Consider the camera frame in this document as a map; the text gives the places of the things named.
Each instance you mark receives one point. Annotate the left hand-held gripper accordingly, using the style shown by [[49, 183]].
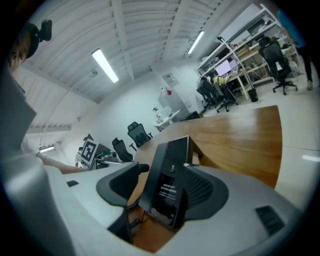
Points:
[[89, 152]]

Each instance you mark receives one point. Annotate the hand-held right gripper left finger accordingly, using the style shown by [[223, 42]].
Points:
[[75, 207]]

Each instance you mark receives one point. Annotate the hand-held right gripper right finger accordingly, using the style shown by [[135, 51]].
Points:
[[237, 220]]

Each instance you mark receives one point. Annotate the black desk telephone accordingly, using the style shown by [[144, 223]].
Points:
[[170, 175]]

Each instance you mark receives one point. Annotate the person's left forearm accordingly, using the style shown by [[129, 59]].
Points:
[[63, 167]]

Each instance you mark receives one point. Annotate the wooden desk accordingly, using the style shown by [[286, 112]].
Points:
[[237, 140]]

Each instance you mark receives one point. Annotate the black office chair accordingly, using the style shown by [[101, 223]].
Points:
[[276, 62], [207, 92], [122, 150], [138, 135], [225, 96]]

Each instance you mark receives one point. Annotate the small strip lamp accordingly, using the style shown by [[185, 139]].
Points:
[[46, 149]]

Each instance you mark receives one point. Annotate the white table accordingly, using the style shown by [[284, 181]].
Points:
[[167, 119]]

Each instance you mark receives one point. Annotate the long ceiling light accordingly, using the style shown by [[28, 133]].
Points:
[[105, 65], [195, 42]]

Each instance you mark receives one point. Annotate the white cabinet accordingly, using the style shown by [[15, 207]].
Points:
[[175, 101]]

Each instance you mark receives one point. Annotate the black waste bin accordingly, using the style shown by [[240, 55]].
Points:
[[253, 95]]

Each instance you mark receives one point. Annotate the computer monitor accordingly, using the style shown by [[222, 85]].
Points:
[[223, 68]]

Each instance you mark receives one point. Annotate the white shelf rack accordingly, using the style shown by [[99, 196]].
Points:
[[246, 53]]

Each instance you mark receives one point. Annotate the white wall poster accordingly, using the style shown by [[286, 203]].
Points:
[[171, 78]]

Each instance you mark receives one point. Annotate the black head-mounted camera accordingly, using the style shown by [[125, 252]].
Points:
[[45, 30]]

